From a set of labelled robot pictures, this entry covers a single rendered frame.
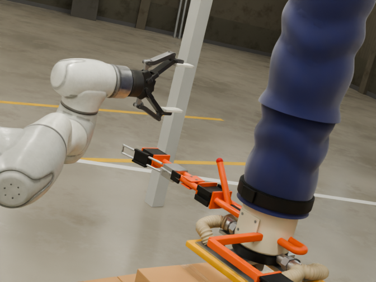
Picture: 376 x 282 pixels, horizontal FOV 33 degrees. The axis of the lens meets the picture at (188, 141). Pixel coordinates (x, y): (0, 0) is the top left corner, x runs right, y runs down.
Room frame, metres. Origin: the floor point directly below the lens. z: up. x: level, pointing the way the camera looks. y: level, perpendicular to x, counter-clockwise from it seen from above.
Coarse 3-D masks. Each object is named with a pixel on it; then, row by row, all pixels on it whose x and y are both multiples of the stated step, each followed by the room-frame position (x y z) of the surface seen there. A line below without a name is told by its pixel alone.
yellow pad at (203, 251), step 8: (192, 240) 1.81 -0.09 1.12; (200, 240) 1.82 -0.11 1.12; (192, 248) 1.77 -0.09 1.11; (200, 248) 1.76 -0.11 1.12; (208, 248) 1.76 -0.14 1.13; (200, 256) 1.74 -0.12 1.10; (208, 256) 1.72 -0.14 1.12; (216, 256) 1.72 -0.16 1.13; (216, 264) 1.69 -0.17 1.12; (224, 264) 1.68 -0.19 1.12; (224, 272) 1.66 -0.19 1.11; (232, 272) 1.65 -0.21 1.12; (240, 272) 1.65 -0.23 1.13; (232, 280) 1.63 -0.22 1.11; (240, 280) 1.61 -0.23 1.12; (248, 280) 1.61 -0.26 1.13
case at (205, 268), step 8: (192, 264) 2.02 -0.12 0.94; (200, 264) 2.03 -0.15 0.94; (208, 264) 2.05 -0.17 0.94; (144, 272) 1.87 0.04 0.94; (152, 272) 1.88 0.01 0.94; (160, 272) 1.90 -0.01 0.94; (168, 272) 1.91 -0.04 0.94; (176, 272) 1.93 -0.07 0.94; (184, 272) 1.94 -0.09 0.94; (192, 272) 1.95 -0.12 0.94; (200, 272) 1.97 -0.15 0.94; (208, 272) 1.98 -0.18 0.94; (216, 272) 2.00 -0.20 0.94; (136, 280) 1.88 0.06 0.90; (144, 280) 1.84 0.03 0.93; (152, 280) 1.83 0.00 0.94; (160, 280) 1.84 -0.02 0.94; (168, 280) 1.86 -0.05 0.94; (176, 280) 1.87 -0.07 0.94; (184, 280) 1.88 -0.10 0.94; (192, 280) 1.90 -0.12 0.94; (200, 280) 1.91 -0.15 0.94; (208, 280) 1.92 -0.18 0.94; (216, 280) 1.94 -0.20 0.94; (224, 280) 1.95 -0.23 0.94
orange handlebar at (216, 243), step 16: (192, 176) 2.05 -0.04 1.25; (224, 208) 1.86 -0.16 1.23; (240, 208) 1.87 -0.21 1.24; (208, 240) 1.55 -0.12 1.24; (224, 240) 1.58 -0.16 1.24; (240, 240) 1.62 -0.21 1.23; (256, 240) 1.67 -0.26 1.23; (288, 240) 1.71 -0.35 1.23; (224, 256) 1.50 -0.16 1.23; (256, 272) 1.42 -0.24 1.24
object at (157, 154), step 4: (144, 148) 2.22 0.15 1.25; (148, 148) 2.23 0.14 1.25; (152, 148) 2.25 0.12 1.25; (156, 148) 2.26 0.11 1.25; (148, 152) 2.19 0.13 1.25; (152, 152) 2.19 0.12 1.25; (156, 152) 2.21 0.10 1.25; (160, 152) 2.22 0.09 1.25; (152, 156) 2.17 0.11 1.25; (156, 156) 2.17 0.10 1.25; (160, 156) 2.18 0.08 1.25; (164, 156) 2.20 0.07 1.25; (168, 156) 2.21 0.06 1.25; (152, 160) 2.17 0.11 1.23; (160, 160) 2.19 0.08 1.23; (168, 160) 2.21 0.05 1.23; (152, 164) 2.17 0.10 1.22
